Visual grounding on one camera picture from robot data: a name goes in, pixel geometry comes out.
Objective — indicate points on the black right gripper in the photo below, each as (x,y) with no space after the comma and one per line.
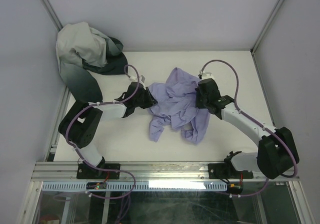
(145,103)

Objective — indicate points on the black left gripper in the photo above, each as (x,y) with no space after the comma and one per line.
(208,96)

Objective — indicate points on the lavender purple jacket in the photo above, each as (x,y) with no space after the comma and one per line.
(176,107)

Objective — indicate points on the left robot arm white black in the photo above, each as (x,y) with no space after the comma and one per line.
(80,125)

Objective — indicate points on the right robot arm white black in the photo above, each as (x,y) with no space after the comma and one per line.
(276,153)

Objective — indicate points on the grey and dark green jacket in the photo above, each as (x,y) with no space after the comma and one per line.
(80,50)

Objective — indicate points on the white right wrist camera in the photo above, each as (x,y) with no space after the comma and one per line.
(205,75)

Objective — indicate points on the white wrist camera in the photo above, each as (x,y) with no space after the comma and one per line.
(140,79)
(205,75)

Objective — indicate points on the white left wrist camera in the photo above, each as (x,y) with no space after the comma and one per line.
(140,79)

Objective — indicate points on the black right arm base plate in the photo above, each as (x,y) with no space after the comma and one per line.
(227,171)

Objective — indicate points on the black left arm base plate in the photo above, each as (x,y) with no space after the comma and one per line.
(86,172)

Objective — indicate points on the aluminium left corner post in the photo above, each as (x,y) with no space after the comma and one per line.
(52,14)

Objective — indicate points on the aluminium corner post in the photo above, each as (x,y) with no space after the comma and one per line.
(267,25)
(52,14)

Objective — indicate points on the aluminium mounting rail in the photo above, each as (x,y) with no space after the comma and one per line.
(141,171)

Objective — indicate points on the aluminium right corner post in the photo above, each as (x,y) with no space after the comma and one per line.
(267,25)

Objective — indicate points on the grey slotted cable duct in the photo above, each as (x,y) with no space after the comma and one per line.
(157,185)

